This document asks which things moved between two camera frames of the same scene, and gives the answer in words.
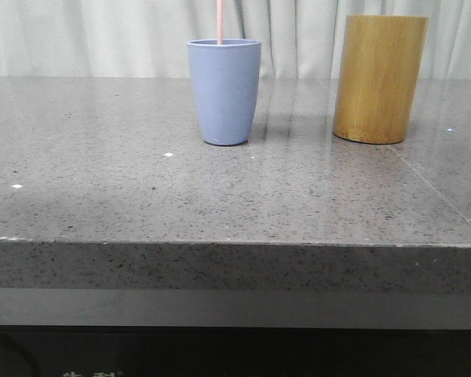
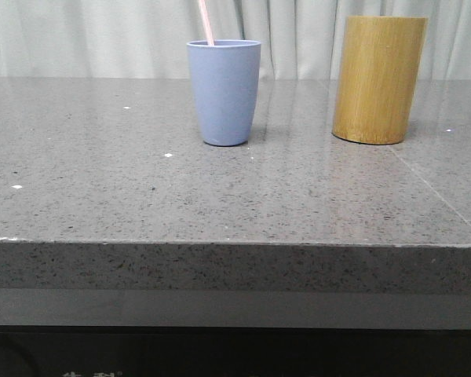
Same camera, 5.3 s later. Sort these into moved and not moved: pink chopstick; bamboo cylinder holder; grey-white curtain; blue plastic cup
Moved: pink chopstick
Not moved: blue plastic cup; bamboo cylinder holder; grey-white curtain
